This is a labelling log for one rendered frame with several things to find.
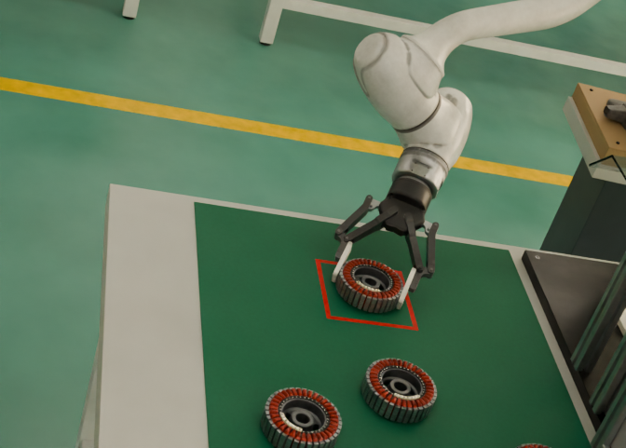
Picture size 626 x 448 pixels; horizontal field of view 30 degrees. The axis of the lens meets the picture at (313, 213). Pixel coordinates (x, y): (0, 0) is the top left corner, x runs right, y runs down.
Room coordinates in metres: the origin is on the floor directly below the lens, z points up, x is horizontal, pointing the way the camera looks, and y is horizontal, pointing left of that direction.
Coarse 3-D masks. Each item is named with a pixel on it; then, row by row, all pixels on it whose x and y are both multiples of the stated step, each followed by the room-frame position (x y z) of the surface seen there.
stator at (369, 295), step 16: (352, 272) 1.62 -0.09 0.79; (368, 272) 1.66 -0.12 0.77; (384, 272) 1.65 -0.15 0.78; (336, 288) 1.60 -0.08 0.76; (352, 288) 1.58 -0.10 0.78; (368, 288) 1.59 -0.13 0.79; (384, 288) 1.64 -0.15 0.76; (400, 288) 1.62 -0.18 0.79; (352, 304) 1.57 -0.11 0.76; (368, 304) 1.57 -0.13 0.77; (384, 304) 1.58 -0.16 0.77
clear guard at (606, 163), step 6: (606, 156) 1.79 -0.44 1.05; (612, 156) 1.78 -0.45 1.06; (618, 156) 1.78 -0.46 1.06; (624, 156) 1.79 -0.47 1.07; (594, 162) 1.82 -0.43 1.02; (600, 162) 1.81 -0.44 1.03; (606, 162) 1.81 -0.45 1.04; (612, 162) 1.80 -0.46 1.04; (618, 162) 1.76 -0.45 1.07; (624, 162) 1.77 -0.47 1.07; (600, 168) 1.84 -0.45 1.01; (606, 168) 1.83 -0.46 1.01; (612, 168) 1.83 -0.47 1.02; (618, 168) 1.83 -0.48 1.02; (624, 168) 1.75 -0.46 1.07; (624, 174) 1.72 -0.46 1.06
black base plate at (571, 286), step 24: (528, 264) 1.86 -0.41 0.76; (552, 264) 1.88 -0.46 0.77; (576, 264) 1.90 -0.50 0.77; (600, 264) 1.93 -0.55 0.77; (552, 288) 1.79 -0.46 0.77; (576, 288) 1.82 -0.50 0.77; (600, 288) 1.85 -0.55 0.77; (552, 312) 1.72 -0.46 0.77; (576, 312) 1.74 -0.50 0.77; (576, 336) 1.67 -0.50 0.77; (600, 360) 1.62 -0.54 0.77; (576, 384) 1.56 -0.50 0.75
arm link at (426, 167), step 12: (408, 156) 1.82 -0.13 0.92; (420, 156) 1.81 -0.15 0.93; (432, 156) 1.82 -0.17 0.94; (396, 168) 1.81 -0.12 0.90; (408, 168) 1.79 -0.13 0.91; (420, 168) 1.80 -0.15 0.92; (432, 168) 1.80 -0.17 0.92; (444, 168) 1.82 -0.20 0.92; (420, 180) 1.79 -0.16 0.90; (432, 180) 1.79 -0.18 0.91; (432, 192) 1.80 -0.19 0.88
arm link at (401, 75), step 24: (528, 0) 2.03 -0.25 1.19; (552, 0) 2.04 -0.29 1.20; (576, 0) 2.06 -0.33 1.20; (600, 0) 2.10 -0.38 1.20; (432, 24) 1.93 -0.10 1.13; (456, 24) 1.92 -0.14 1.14; (480, 24) 1.94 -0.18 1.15; (504, 24) 1.97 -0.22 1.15; (528, 24) 2.00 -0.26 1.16; (552, 24) 2.03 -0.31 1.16; (360, 48) 1.85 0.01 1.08; (384, 48) 1.82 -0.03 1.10; (408, 48) 1.85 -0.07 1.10; (432, 48) 1.87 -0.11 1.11; (360, 72) 1.82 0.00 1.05; (384, 72) 1.80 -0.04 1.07; (408, 72) 1.82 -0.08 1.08; (432, 72) 1.85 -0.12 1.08; (384, 96) 1.81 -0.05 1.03; (408, 96) 1.82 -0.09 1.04; (432, 96) 1.85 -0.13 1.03; (408, 120) 1.83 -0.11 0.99
